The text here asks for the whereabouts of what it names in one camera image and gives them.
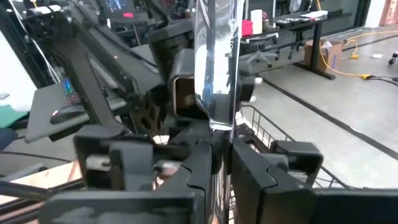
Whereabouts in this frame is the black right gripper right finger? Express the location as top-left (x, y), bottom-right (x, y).
top-left (230, 136), bottom-right (315, 224)

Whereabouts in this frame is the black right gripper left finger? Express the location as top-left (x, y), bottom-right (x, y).
top-left (154, 139), bottom-right (213, 224)

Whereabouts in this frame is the red container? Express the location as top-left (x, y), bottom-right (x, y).
top-left (241, 19), bottom-right (253, 37)

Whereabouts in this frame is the yellow extension cable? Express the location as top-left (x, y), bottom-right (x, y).
top-left (315, 0), bottom-right (398, 78)

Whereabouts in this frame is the black office desk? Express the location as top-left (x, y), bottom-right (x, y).
top-left (245, 11), bottom-right (354, 80)

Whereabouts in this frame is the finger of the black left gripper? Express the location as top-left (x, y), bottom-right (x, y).
top-left (73, 123), bottom-right (155, 191)
top-left (269, 139), bottom-right (324, 187)

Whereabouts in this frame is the lit computer monitor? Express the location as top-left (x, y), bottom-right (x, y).
top-left (101, 0), bottom-right (137, 22)

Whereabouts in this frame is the black metal table frame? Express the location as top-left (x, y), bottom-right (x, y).
top-left (0, 179), bottom-right (52, 200)

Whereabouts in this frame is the grey office chair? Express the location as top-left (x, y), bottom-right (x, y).
top-left (241, 32), bottom-right (280, 69)

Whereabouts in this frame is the black computer mouse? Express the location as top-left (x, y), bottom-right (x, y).
top-left (50, 105), bottom-right (87, 125)

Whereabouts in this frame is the silver table knife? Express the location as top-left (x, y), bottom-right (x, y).
top-left (194, 0), bottom-right (246, 131)

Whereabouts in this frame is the cardboard box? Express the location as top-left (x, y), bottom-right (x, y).
top-left (303, 39), bottom-right (343, 75)

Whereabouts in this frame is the black wire basket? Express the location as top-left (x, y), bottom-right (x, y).
top-left (238, 105), bottom-right (354, 190)

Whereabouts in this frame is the backlit keyboard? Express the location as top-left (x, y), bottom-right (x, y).
top-left (61, 77), bottom-right (81, 105)

